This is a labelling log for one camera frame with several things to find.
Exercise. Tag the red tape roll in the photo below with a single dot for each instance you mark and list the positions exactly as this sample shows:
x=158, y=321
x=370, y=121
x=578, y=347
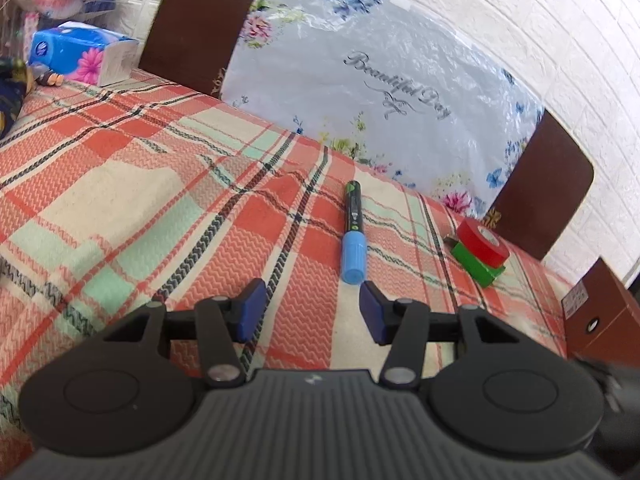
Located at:
x=484, y=241

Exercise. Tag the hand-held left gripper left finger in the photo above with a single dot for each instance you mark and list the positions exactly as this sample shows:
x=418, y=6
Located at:
x=251, y=310

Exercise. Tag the dark brown wooden headboard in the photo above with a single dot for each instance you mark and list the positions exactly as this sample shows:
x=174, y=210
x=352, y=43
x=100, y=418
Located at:
x=200, y=25

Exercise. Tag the plaid orange bed sheet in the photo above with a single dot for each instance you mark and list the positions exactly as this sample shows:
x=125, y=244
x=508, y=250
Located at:
x=150, y=185

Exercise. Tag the floral plastic-wrapped bedding pack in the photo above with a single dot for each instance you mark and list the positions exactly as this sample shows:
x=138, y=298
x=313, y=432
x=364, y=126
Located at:
x=380, y=85

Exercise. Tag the dark patterned cloth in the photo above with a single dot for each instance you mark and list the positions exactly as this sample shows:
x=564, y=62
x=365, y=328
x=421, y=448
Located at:
x=10, y=92

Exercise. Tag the blue floral tissue pack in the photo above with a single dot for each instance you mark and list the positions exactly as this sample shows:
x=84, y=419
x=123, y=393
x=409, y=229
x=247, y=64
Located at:
x=75, y=52

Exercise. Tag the green tape roll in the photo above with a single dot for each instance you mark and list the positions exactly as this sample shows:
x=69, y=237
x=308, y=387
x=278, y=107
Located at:
x=475, y=266

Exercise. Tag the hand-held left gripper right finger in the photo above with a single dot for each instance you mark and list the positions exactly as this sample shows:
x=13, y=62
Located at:
x=372, y=316

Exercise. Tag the blue capped black marker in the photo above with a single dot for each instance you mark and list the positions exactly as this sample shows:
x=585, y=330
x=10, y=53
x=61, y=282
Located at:
x=353, y=250

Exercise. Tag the brown cardboard box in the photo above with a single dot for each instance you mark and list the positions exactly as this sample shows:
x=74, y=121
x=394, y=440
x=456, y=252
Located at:
x=605, y=305

